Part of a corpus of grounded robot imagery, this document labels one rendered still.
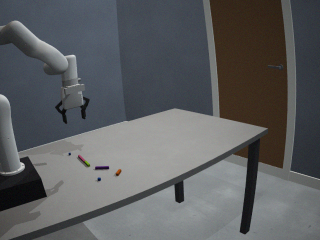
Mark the orange rod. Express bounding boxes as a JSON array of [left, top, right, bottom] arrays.
[[116, 169, 122, 176]]

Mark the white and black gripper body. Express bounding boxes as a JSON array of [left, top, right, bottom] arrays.
[[60, 86, 84, 110]]

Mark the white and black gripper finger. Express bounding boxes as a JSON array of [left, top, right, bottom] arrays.
[[80, 97, 90, 119], [55, 101, 67, 124]]

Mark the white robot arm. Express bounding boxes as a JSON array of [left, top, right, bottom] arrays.
[[0, 20, 85, 176]]

